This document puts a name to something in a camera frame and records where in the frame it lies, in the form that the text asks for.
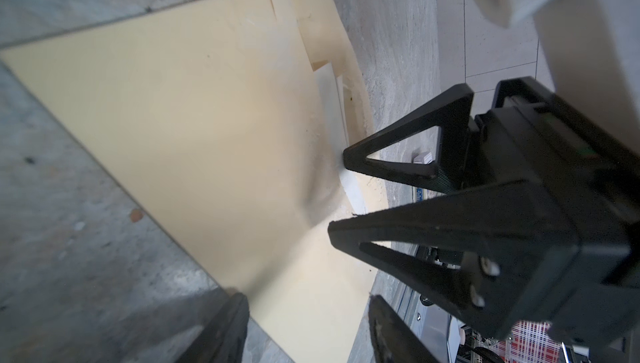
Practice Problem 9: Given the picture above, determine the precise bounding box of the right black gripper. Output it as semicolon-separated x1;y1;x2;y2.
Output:
328;80;639;346

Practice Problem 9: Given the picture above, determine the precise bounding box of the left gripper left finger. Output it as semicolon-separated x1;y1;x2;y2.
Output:
177;292;249;363

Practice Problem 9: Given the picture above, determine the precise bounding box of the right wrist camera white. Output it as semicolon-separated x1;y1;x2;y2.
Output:
474;0;639;152

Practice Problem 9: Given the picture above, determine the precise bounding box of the yellow manila envelope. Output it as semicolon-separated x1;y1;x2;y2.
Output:
1;0;388;362

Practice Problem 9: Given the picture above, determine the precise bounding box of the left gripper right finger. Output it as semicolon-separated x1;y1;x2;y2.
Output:
368;295;438;363

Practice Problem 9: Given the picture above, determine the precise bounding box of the cream letter paper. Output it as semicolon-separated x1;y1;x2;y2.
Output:
314;61;368;215

